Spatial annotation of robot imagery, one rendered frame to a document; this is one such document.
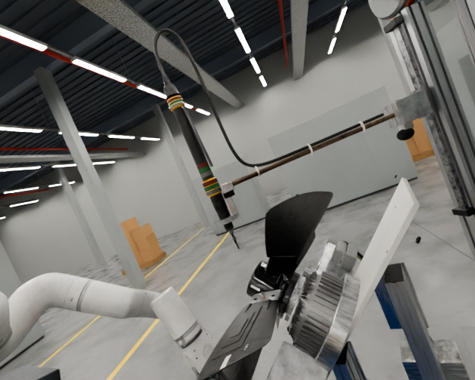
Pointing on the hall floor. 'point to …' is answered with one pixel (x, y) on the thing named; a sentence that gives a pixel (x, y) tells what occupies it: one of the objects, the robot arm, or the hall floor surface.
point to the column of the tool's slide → (450, 132)
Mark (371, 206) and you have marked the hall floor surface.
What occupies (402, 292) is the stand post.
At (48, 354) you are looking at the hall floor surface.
